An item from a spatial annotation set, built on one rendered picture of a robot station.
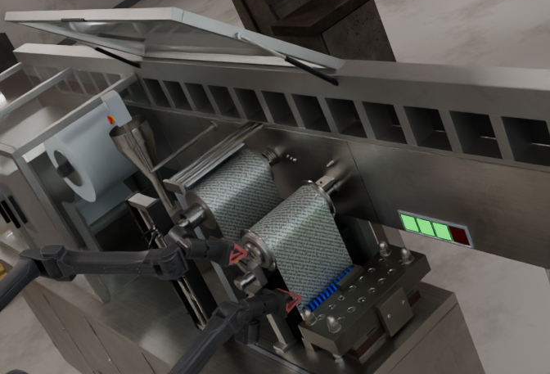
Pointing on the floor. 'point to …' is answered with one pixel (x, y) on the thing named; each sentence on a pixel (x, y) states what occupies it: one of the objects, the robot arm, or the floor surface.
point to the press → (308, 8)
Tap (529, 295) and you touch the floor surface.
